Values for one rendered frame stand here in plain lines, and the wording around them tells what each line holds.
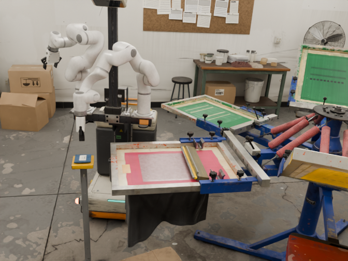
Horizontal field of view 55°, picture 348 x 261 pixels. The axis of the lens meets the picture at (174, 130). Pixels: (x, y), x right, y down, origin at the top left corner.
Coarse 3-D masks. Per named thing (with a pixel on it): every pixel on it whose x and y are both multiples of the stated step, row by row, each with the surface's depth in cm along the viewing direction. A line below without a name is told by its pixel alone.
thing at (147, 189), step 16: (112, 144) 227; (128, 144) 228; (144, 144) 231; (160, 144) 233; (176, 144) 235; (192, 144) 238; (208, 144) 240; (112, 160) 207; (112, 176) 190; (112, 192) 178; (128, 192) 179; (144, 192) 181; (160, 192) 183; (176, 192) 185
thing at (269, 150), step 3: (246, 150) 219; (261, 150) 220; (264, 150) 221; (267, 150) 221; (270, 150) 221; (249, 153) 215; (261, 153) 217; (264, 153) 217; (267, 153) 218; (270, 153) 218; (273, 153) 219; (252, 156) 217; (255, 156) 217; (264, 156) 218; (267, 156) 219; (270, 156) 219; (255, 159) 218
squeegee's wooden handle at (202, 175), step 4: (188, 148) 227; (192, 148) 229; (192, 152) 223; (196, 152) 224; (192, 156) 217; (196, 156) 218; (196, 160) 213; (200, 160) 215; (196, 164) 208; (200, 164) 209; (200, 168) 204; (204, 168) 205; (200, 172) 199; (204, 172) 200; (200, 176) 194; (204, 176) 195; (208, 176) 197
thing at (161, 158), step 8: (136, 152) 226; (144, 152) 227; (152, 152) 227; (160, 152) 228; (168, 152) 229; (176, 152) 229; (200, 152) 232; (208, 152) 232; (128, 160) 215; (136, 160) 216; (144, 160) 216; (152, 160) 217; (160, 160) 218; (168, 160) 218; (176, 160) 219; (184, 160) 220; (208, 160) 222; (216, 160) 223
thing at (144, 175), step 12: (132, 168) 206; (144, 168) 207; (156, 168) 208; (168, 168) 208; (180, 168) 209; (216, 168) 212; (132, 180) 193; (144, 180) 194; (156, 180) 195; (168, 180) 196; (180, 180) 196; (192, 180) 197
